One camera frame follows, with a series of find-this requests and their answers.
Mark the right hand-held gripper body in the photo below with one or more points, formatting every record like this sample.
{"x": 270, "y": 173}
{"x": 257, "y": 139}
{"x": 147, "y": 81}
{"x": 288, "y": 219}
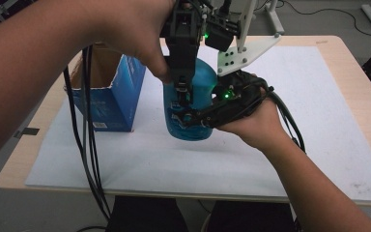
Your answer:
{"x": 238, "y": 93}

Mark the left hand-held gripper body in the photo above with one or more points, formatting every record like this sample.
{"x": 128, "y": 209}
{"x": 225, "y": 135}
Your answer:
{"x": 183, "y": 42}

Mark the blue detergent bottle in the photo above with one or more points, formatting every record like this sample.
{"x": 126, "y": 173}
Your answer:
{"x": 204, "y": 80}

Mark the person's right hand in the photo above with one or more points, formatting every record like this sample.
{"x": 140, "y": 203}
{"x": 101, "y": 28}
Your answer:
{"x": 261, "y": 125}

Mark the person's left hand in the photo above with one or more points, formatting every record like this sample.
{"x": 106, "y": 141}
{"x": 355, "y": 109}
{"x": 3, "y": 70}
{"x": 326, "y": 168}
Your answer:
{"x": 132, "y": 29}

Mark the blue cardboard box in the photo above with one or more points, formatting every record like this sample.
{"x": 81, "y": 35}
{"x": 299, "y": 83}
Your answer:
{"x": 116, "y": 103}

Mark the white foam mat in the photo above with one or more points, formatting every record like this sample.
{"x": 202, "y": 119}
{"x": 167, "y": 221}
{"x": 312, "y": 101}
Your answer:
{"x": 302, "y": 129}

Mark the person's left leg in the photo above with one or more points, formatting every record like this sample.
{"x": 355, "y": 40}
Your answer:
{"x": 145, "y": 216}

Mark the person's leg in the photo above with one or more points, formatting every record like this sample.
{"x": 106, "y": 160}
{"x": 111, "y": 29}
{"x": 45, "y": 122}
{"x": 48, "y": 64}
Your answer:
{"x": 251, "y": 217}
{"x": 145, "y": 216}

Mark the person's right leg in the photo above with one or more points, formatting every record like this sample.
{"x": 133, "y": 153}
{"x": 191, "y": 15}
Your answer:
{"x": 251, "y": 217}

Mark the black tape strip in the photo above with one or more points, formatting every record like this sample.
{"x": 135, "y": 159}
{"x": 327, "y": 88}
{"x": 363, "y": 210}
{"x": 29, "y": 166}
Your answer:
{"x": 27, "y": 132}

